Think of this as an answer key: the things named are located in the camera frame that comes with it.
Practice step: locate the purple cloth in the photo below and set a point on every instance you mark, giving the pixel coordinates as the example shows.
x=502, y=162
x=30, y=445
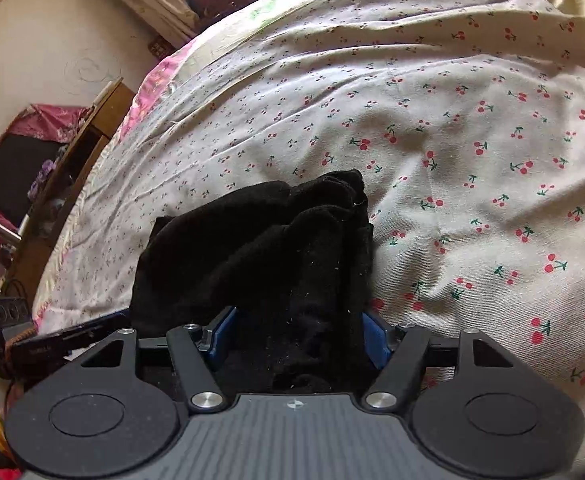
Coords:
x=45, y=170

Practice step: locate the floral curtain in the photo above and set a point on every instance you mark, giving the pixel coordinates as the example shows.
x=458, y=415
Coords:
x=137, y=0

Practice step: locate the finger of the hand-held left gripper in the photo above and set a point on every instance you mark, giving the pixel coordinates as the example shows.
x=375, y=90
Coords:
x=107, y=324

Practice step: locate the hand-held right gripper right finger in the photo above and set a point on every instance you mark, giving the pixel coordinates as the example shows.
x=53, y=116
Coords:
x=380, y=340

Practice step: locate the wooden cabinet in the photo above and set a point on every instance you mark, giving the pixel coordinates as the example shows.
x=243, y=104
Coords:
x=107, y=110

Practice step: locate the pink patterned cloth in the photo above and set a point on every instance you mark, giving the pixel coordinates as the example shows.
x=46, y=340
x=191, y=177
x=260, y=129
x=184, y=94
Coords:
x=52, y=117

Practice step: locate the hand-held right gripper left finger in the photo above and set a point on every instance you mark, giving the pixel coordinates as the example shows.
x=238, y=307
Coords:
x=222, y=335

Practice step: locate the black pants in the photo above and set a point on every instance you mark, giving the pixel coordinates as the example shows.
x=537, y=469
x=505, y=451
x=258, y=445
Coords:
x=272, y=260

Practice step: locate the pink floral bed sheet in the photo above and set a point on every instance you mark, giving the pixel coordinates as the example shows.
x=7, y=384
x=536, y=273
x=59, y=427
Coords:
x=140, y=105

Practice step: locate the red wall sticker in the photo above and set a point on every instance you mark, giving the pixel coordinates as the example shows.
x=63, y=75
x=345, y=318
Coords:
x=160, y=49

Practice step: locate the cherry print bed cover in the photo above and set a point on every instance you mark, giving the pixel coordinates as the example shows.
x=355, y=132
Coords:
x=422, y=110

